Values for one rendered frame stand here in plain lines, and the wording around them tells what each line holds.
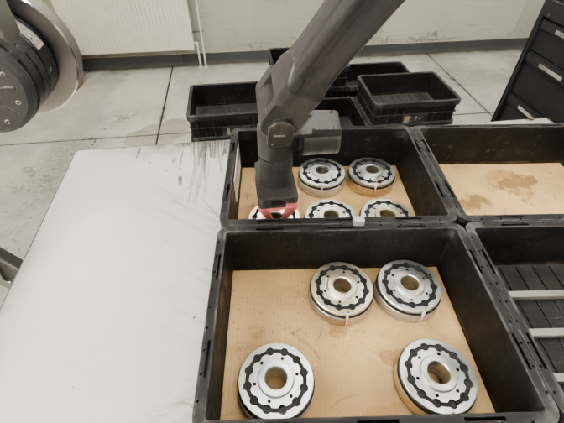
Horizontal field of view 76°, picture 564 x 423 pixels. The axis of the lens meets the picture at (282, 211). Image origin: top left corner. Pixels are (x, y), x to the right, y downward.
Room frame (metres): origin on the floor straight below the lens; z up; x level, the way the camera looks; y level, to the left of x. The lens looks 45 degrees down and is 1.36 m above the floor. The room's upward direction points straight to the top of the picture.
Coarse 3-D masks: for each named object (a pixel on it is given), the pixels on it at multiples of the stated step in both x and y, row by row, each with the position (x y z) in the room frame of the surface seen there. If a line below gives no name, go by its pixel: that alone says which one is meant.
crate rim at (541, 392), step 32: (320, 224) 0.41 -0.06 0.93; (352, 224) 0.41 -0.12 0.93; (384, 224) 0.41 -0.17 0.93; (416, 224) 0.41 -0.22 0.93; (448, 224) 0.41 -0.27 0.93; (544, 384) 0.16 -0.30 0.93; (192, 416) 0.12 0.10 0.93; (352, 416) 0.12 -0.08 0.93; (384, 416) 0.12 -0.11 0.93; (416, 416) 0.12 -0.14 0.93; (448, 416) 0.12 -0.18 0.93; (480, 416) 0.12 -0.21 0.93; (512, 416) 0.12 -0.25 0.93; (544, 416) 0.12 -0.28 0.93
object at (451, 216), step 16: (240, 128) 0.70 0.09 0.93; (256, 128) 0.70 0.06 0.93; (352, 128) 0.70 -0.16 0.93; (368, 128) 0.70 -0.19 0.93; (384, 128) 0.70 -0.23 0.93; (400, 128) 0.70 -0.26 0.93; (416, 144) 0.64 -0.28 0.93; (432, 176) 0.53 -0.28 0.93; (224, 192) 0.48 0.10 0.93; (224, 208) 0.44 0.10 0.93; (448, 208) 0.44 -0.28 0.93; (224, 224) 0.41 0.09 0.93; (240, 224) 0.41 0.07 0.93; (256, 224) 0.41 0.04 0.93; (272, 224) 0.41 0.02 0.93; (288, 224) 0.41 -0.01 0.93; (304, 224) 0.41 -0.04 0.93
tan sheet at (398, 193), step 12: (252, 168) 0.68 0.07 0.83; (396, 168) 0.69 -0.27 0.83; (252, 180) 0.64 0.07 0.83; (396, 180) 0.64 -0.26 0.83; (240, 192) 0.60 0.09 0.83; (252, 192) 0.60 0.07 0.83; (300, 192) 0.60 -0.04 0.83; (348, 192) 0.60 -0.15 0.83; (396, 192) 0.60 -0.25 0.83; (240, 204) 0.56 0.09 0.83; (252, 204) 0.56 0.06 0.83; (300, 204) 0.56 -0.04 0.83; (348, 204) 0.56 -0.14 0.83; (360, 204) 0.56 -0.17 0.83; (408, 204) 0.56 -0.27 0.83; (240, 216) 0.52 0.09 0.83; (300, 216) 0.52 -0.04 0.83
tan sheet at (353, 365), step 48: (240, 288) 0.35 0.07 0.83; (288, 288) 0.35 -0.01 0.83; (240, 336) 0.26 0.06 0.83; (288, 336) 0.26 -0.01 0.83; (336, 336) 0.26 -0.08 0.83; (384, 336) 0.26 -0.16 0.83; (432, 336) 0.26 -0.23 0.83; (336, 384) 0.19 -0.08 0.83; (384, 384) 0.19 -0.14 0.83; (480, 384) 0.19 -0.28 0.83
